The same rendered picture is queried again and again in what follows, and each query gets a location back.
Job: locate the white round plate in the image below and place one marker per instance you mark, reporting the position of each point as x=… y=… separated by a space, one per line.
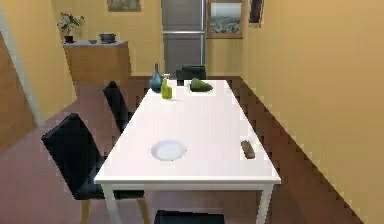
x=168 y=150

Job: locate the yellow-green bottle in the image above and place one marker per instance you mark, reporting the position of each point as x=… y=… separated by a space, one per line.
x=166 y=90

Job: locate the black dining chair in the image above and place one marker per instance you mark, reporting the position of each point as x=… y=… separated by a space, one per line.
x=188 y=217
x=193 y=72
x=71 y=156
x=116 y=105

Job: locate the potted house plant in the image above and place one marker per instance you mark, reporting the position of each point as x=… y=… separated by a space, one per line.
x=69 y=26

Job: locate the small dark bowl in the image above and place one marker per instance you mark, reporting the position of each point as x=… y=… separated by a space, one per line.
x=92 y=41

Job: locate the white dining table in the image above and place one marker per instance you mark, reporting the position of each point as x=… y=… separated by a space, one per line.
x=200 y=133

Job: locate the brown remote control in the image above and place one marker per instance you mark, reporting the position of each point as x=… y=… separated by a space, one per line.
x=248 y=149

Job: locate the wooden counter cabinet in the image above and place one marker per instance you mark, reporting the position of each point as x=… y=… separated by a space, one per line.
x=96 y=61

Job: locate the framed city picture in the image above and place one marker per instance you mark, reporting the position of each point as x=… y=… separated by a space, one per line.
x=225 y=19

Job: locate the dark green lettuce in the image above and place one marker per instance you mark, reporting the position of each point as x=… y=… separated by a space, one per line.
x=200 y=85

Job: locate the grey fridge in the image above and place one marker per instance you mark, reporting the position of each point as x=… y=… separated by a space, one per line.
x=183 y=36

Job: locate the framed landscape picture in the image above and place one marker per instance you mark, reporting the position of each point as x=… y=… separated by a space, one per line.
x=123 y=5

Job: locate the dark blue pot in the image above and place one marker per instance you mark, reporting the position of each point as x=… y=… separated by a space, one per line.
x=107 y=38

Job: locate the blue glass vase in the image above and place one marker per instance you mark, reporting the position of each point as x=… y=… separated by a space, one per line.
x=156 y=81

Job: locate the dark framed picture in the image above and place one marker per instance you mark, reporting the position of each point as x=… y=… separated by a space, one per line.
x=255 y=11

